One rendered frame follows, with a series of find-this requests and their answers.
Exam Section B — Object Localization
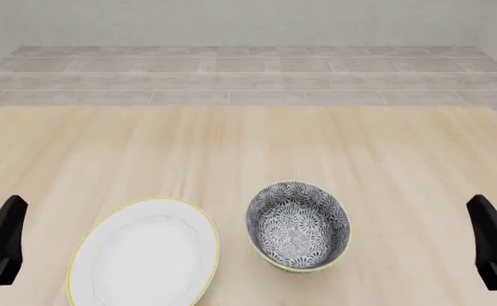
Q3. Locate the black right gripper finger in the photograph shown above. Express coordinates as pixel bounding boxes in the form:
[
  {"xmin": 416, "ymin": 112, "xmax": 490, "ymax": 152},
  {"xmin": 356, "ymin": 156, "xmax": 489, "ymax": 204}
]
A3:
[{"xmin": 466, "ymin": 194, "xmax": 497, "ymax": 268}]

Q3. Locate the white plate with yellow rim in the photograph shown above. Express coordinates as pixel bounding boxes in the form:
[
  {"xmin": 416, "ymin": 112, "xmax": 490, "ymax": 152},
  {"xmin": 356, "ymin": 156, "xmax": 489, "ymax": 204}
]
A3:
[{"xmin": 66, "ymin": 196, "xmax": 220, "ymax": 306}]

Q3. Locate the black floral patterned bowl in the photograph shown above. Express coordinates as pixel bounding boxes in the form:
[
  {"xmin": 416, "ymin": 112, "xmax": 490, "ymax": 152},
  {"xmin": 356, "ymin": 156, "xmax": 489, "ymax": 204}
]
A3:
[{"xmin": 244, "ymin": 181, "xmax": 353, "ymax": 275}]

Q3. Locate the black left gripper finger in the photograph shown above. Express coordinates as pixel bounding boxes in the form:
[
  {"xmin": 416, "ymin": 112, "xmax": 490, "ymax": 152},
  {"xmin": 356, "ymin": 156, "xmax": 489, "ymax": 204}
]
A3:
[{"xmin": 0, "ymin": 194, "xmax": 29, "ymax": 265}]

